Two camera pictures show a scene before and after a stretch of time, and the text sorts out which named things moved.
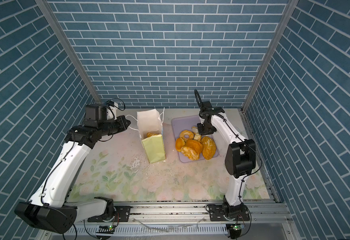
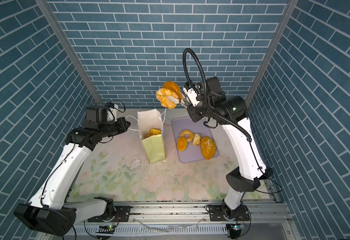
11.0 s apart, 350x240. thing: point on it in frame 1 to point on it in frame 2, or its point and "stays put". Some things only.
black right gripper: [201, 132] to [191, 108]
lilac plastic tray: [179, 123] stays put
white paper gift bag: [150, 125] stays put
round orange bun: [179, 144] stays put
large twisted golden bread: [192, 149] to [171, 89]
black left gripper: [122, 127] stays put
